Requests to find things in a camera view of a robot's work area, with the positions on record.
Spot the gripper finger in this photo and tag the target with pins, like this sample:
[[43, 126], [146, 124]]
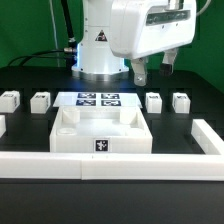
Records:
[[167, 65], [139, 67]]

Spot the white square tabletop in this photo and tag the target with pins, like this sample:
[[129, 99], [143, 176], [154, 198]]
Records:
[[86, 129]]

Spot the white sheet with tags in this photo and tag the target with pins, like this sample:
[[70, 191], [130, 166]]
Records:
[[97, 99]]

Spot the white U-shaped fence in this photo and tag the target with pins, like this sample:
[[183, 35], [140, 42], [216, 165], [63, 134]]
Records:
[[208, 166]]

